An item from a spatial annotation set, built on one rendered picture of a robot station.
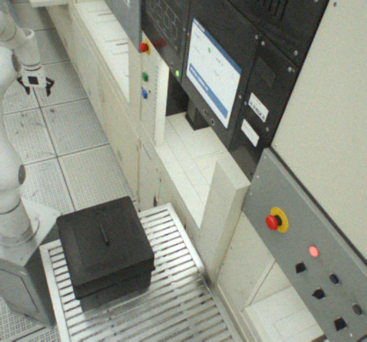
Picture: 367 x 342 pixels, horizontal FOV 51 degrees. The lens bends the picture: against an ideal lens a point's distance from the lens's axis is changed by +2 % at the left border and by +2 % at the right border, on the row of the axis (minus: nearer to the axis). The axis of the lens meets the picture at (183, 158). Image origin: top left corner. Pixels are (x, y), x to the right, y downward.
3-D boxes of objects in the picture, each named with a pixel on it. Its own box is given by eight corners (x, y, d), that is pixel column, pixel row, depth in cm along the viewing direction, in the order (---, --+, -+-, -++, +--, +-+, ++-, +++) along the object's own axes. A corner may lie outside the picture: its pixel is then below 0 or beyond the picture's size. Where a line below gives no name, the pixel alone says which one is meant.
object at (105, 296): (129, 229, 168) (129, 206, 155) (152, 285, 152) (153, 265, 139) (65, 250, 158) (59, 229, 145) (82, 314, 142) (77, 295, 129)
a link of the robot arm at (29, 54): (16, 64, 168) (38, 66, 168) (7, 36, 158) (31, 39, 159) (21, 53, 173) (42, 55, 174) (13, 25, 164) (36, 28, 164)
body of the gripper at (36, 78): (17, 67, 170) (23, 87, 178) (41, 69, 170) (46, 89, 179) (21, 57, 175) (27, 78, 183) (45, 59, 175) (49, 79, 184)
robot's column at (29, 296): (7, 311, 213) (-39, 243, 156) (39, 266, 231) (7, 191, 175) (52, 330, 209) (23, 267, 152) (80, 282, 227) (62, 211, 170)
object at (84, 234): (57, 230, 147) (51, 211, 137) (130, 207, 157) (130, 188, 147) (75, 301, 130) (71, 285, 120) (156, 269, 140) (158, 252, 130)
